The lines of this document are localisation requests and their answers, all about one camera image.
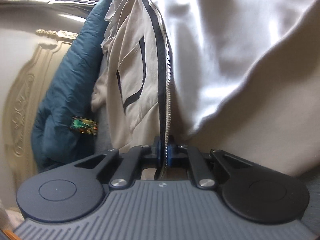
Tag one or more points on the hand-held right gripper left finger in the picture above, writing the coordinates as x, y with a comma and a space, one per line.
158, 152

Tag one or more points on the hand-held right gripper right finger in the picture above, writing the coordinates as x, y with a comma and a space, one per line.
171, 155

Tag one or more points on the cream jacket with black stripes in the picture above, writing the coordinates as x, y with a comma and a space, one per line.
212, 67

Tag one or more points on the holographic green label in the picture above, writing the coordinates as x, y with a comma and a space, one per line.
83, 126

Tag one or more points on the cream carved bed headboard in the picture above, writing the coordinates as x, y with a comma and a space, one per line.
25, 92

